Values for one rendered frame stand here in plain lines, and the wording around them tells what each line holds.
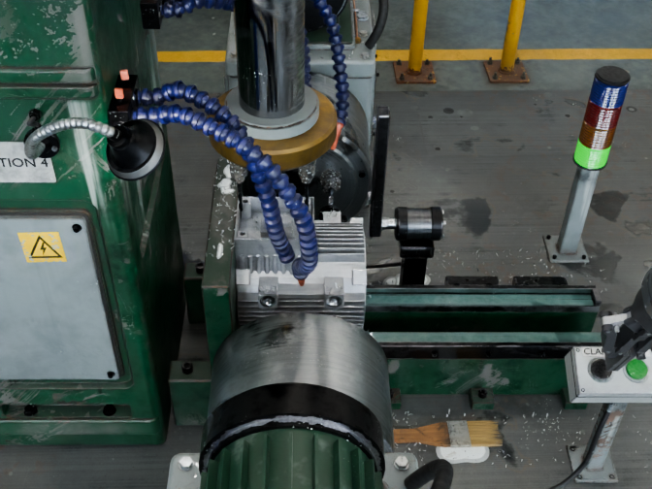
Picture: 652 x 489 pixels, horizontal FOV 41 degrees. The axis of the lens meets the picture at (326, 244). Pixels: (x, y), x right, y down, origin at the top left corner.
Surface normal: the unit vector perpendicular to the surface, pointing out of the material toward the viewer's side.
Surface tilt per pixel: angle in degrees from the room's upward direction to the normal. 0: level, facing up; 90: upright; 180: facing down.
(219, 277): 0
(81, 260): 90
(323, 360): 13
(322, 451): 22
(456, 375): 90
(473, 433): 1
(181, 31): 0
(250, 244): 90
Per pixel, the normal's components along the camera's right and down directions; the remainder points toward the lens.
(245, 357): -0.57, -0.60
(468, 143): 0.02, -0.73
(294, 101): 0.67, 0.51
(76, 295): 0.01, 0.68
